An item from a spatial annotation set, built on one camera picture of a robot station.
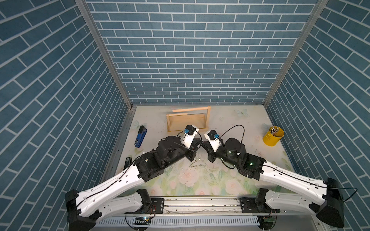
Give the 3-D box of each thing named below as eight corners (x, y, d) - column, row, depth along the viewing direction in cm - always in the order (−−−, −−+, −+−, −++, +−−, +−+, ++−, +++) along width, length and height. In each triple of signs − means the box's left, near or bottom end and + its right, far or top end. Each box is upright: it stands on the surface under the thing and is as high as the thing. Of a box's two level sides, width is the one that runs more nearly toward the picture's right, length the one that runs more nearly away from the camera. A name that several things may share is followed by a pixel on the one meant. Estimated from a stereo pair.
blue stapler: (136, 147, 98) (134, 144, 94) (141, 129, 108) (139, 125, 104) (143, 147, 98) (141, 144, 94) (147, 129, 108) (146, 125, 105)
